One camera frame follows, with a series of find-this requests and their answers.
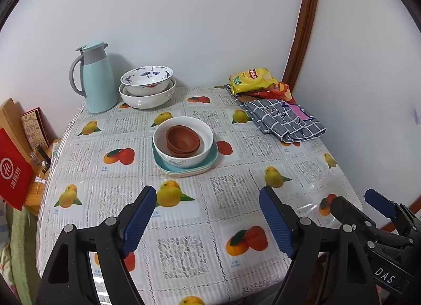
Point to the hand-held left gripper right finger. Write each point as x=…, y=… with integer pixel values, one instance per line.
x=276, y=222

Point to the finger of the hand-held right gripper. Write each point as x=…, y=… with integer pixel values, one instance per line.
x=345, y=209
x=378, y=199

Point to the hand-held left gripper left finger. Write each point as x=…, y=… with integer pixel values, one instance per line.
x=141, y=219

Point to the light blue square plate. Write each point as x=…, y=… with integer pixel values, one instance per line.
x=214, y=155

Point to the pale pink square plate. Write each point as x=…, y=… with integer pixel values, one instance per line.
x=184, y=175

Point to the fruit print lace tablecloth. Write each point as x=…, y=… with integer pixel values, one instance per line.
x=204, y=199

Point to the white bowl blue leaf print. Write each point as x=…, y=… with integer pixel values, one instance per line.
x=184, y=160

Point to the light green square plate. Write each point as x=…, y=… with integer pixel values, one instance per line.
x=197, y=169

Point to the small brown bowl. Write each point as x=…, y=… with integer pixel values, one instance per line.
x=182, y=135
x=184, y=151

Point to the grey checked cloth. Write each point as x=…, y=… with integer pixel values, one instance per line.
x=283, y=120

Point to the pink label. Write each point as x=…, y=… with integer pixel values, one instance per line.
x=301, y=112

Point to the wooden side table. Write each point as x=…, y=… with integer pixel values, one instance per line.
x=36, y=193

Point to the large white bowl grey swirls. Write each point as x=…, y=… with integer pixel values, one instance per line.
x=148, y=101

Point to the green cloth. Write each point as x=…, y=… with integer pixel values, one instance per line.
x=19, y=242

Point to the brown snack packet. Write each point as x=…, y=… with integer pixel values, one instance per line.
x=246, y=96

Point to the white bowl blue red print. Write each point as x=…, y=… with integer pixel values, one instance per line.
x=148, y=87

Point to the red snack bag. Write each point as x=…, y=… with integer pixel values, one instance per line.
x=279, y=89

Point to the red box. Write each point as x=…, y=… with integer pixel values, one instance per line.
x=13, y=170

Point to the light blue thermos jug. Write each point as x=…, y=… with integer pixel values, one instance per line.
x=98, y=84

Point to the patterned brown box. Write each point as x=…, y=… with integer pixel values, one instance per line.
x=33, y=127

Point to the yellow chip bag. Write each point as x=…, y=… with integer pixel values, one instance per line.
x=251, y=79

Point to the wooden board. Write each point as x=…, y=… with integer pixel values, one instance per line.
x=11, y=114

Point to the brown wooden door frame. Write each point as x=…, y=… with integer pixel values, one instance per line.
x=306, y=28

